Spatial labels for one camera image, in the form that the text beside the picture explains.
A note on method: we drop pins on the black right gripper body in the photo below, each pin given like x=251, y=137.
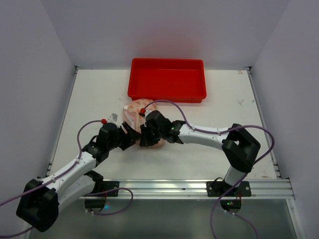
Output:
x=147, y=136

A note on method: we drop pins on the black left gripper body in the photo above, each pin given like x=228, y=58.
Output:
x=125, y=137

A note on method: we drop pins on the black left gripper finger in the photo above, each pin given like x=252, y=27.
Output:
x=120, y=130
x=131, y=136

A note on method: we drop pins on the floral mesh laundry bag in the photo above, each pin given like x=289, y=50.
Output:
x=131, y=116

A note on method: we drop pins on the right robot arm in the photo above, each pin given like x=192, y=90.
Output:
x=239, y=146

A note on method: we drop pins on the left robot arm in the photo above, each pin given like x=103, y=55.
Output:
x=43, y=200

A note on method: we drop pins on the red plastic tray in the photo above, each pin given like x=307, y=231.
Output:
x=176, y=80

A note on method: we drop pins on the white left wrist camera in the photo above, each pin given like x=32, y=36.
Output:
x=111, y=119

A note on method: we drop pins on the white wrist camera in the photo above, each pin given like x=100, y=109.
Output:
x=111, y=119
x=142, y=114

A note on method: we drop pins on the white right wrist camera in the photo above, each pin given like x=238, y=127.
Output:
x=142, y=114

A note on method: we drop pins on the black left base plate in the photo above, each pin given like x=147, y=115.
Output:
x=109, y=188

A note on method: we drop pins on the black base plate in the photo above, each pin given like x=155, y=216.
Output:
x=217, y=187
x=109, y=188

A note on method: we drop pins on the aluminium mounting rail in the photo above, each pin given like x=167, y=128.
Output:
x=167, y=189

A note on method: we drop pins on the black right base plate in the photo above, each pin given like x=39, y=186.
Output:
x=217, y=187

